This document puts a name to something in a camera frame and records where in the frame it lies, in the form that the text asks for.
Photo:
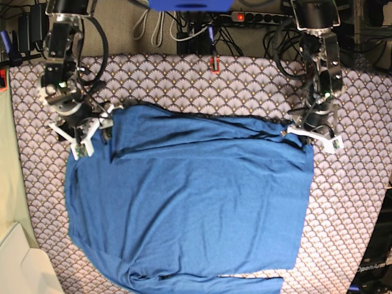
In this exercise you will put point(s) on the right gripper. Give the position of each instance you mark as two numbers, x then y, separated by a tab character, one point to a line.
66	99

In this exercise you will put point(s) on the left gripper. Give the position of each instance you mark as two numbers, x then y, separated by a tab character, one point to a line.
315	119

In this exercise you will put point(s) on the blue long-sleeve T-shirt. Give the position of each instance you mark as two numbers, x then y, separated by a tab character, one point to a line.
195	218

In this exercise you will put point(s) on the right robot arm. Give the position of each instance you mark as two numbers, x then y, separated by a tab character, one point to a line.
64	45

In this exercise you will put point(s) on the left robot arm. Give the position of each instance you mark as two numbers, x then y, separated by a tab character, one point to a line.
303	48

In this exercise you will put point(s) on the fan-patterned table cloth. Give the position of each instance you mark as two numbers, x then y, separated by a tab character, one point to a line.
346	194

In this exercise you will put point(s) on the black power adapter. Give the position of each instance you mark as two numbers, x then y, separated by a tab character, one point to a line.
33	28

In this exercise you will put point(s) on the red black table clamp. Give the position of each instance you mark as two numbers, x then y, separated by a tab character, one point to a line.
214	61

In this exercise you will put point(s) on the white plastic bin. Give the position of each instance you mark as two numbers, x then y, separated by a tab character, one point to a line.
25	269

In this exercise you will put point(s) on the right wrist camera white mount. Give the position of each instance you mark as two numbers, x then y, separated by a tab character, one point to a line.
90	126

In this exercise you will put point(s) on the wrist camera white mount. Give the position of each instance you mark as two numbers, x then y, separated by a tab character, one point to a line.
330	144
90	126

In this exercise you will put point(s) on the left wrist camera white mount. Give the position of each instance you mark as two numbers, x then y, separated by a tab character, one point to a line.
330	144

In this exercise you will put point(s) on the blue handled clamp left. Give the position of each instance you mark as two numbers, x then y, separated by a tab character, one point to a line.
14	56

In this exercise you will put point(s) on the black power strip red switch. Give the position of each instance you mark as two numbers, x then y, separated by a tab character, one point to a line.
257	18

